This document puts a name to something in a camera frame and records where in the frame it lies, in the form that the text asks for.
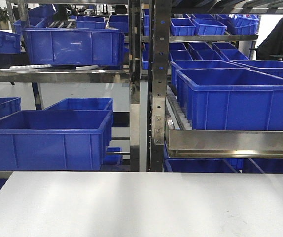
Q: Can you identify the blue bin behind lower left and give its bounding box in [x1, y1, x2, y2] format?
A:
[46, 98, 113, 110]

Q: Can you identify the blue bin far left upper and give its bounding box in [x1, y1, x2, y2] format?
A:
[0, 30, 21, 54]

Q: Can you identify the large blue bin lower left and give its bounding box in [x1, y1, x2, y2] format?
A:
[0, 110, 113, 171]

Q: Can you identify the steel shelf rack frame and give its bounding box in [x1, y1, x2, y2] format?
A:
[0, 0, 283, 178]

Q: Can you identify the blue bin behind right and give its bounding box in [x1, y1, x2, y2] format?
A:
[170, 60, 247, 88]

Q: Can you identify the blue bin far right shelf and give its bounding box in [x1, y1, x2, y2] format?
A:
[229, 60, 283, 78]

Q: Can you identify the large blue bin upper left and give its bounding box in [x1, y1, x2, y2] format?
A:
[23, 28, 125, 66]

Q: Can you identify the blue bin far left lower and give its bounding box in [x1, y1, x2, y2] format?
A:
[0, 97, 22, 125]

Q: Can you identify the large blue bin right shelf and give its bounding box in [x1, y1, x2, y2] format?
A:
[177, 68, 283, 131]

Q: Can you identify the potted green plant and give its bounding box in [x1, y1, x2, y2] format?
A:
[0, 7, 9, 30]

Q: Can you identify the black jacket on chair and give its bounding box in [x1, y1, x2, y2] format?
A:
[255, 15, 283, 63]

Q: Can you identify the small blue bin upper middle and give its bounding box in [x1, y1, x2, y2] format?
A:
[170, 18, 196, 36]

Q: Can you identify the small blue bin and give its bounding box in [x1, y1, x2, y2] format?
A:
[192, 19, 227, 35]
[170, 18, 196, 36]

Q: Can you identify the small blue bin upper right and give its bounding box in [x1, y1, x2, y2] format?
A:
[192, 19, 227, 35]

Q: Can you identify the large blue bin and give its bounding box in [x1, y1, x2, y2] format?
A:
[0, 110, 113, 171]
[23, 28, 125, 66]

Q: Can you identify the blue bin under right shelf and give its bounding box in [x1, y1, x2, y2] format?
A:
[163, 158, 239, 173]

